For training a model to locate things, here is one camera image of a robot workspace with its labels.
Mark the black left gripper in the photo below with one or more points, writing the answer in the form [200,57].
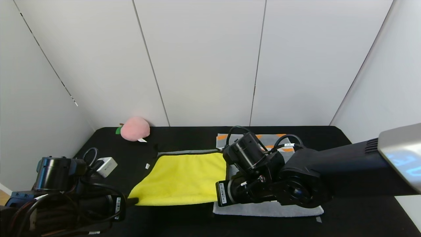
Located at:
[118,208]

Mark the yellow microfibre towel black edging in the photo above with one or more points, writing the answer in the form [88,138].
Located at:
[181,181]

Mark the pink plush peach toy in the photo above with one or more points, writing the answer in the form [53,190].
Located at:
[135,129]

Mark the grey towel orange white pattern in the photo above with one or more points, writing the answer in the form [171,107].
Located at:
[263,209]

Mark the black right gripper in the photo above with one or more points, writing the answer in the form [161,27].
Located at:
[221,193]

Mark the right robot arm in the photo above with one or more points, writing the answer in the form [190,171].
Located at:
[345,171]

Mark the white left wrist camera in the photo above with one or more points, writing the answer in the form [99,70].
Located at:
[107,167]

